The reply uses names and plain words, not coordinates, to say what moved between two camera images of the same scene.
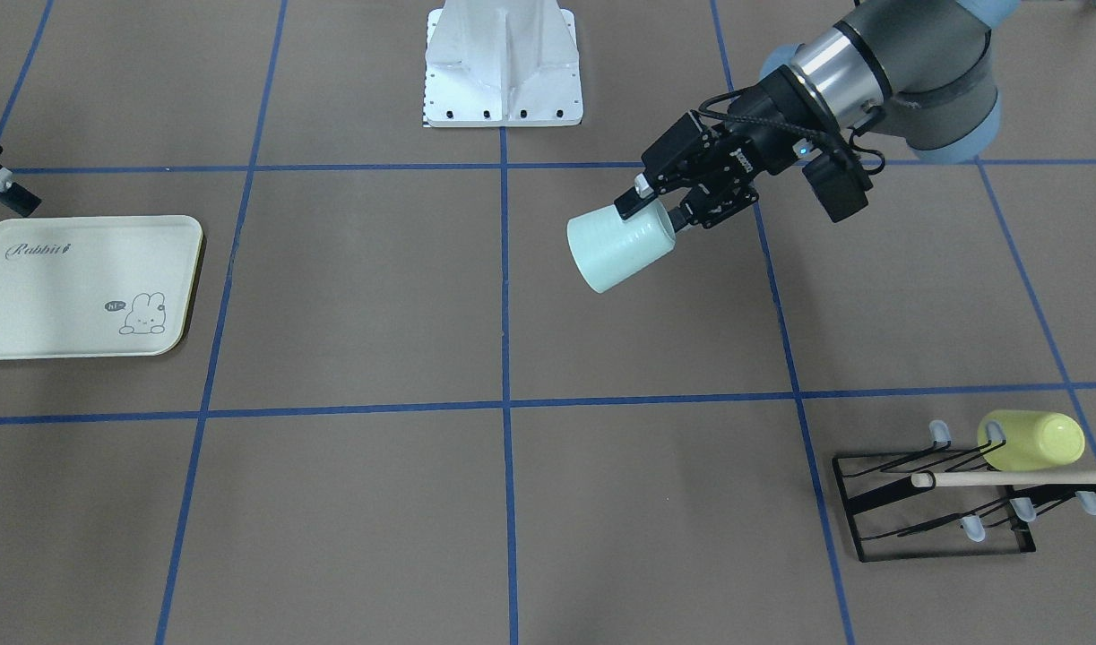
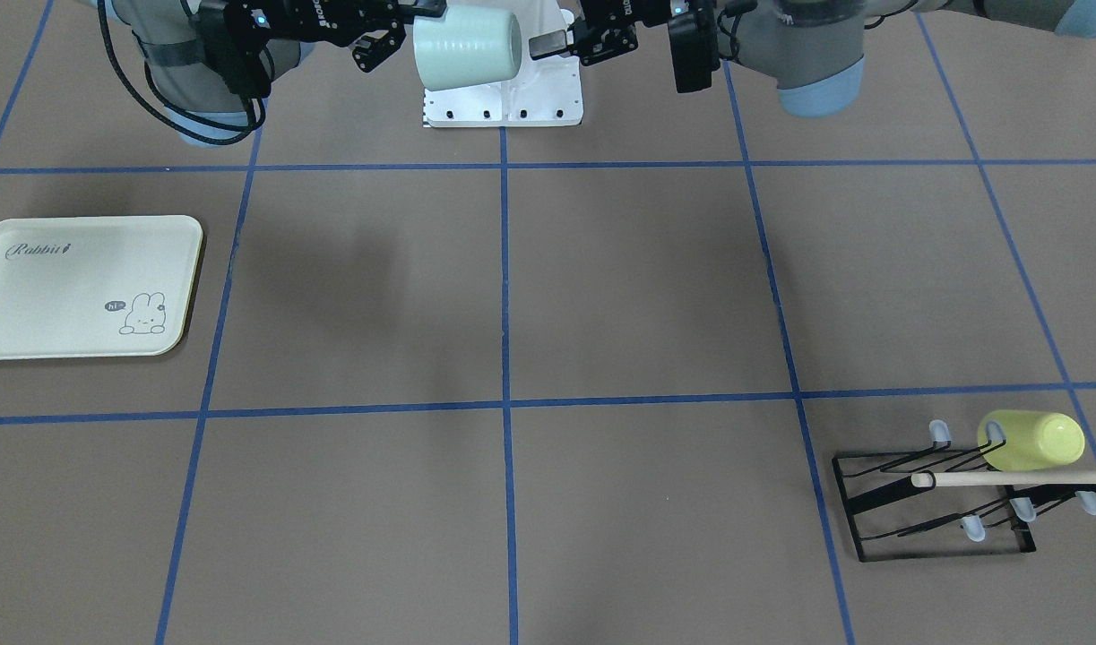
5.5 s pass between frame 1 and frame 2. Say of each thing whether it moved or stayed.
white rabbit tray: stayed
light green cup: moved
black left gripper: moved
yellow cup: stayed
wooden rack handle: stayed
